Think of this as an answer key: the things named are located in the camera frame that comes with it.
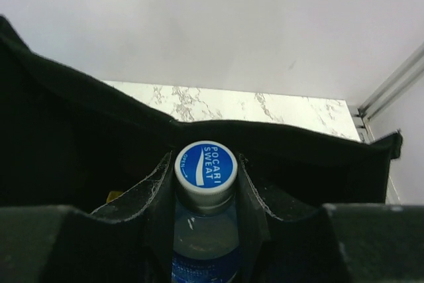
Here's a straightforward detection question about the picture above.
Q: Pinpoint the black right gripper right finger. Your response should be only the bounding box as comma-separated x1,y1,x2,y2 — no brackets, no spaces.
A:
237,155,423,282

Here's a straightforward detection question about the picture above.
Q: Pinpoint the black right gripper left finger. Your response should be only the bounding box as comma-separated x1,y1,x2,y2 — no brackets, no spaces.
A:
1,152,175,282

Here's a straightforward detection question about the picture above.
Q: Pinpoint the green glass Perrier bottle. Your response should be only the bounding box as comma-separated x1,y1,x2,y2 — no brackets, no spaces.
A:
106,191,123,203

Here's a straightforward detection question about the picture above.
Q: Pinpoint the black canvas bag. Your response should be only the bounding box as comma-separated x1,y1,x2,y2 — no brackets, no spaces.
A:
1,17,403,211

